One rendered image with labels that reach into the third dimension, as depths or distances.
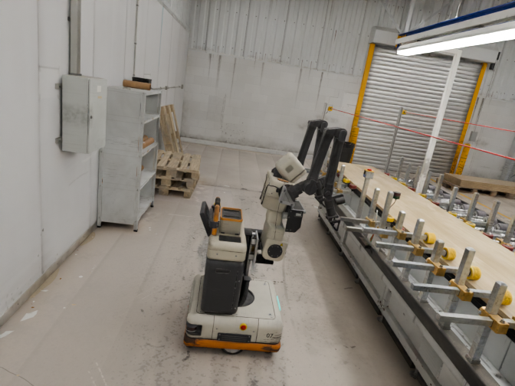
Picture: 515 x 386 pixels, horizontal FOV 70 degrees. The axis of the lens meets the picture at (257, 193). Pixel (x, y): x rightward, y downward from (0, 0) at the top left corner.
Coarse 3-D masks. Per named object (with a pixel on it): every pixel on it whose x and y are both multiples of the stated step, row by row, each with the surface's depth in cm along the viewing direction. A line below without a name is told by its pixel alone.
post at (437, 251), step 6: (438, 240) 211; (438, 246) 210; (432, 252) 215; (438, 252) 211; (432, 258) 214; (438, 258) 213; (426, 270) 218; (426, 276) 218; (432, 276) 216; (426, 282) 217; (420, 294) 221; (426, 294) 219
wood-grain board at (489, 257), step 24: (360, 168) 512; (384, 192) 395; (408, 192) 413; (408, 216) 321; (432, 216) 333; (456, 240) 277; (480, 240) 286; (456, 264) 233; (480, 264) 239; (504, 264) 245; (480, 288) 205; (504, 312) 183
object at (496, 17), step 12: (504, 12) 225; (456, 24) 275; (468, 24) 260; (480, 24) 248; (492, 24) 243; (408, 36) 350; (420, 36) 328; (432, 36) 320; (456, 60) 382; (444, 96) 392; (444, 108) 396; (432, 132) 407; (432, 144) 407; (420, 180) 419; (420, 192) 423
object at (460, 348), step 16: (336, 208) 394; (352, 224) 343; (368, 240) 305; (384, 256) 280; (384, 272) 267; (400, 272) 256; (400, 288) 241; (416, 304) 220; (432, 320) 203; (432, 336) 201; (448, 336) 191; (448, 352) 186; (464, 352) 180; (464, 368) 173; (480, 368) 170; (480, 384) 163; (496, 384) 161
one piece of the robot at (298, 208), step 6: (300, 204) 259; (288, 210) 270; (294, 210) 243; (300, 210) 246; (282, 216) 246; (288, 216) 244; (294, 216) 244; (300, 216) 244; (288, 222) 245; (294, 222) 245; (300, 222) 246; (288, 228) 246; (294, 228) 247
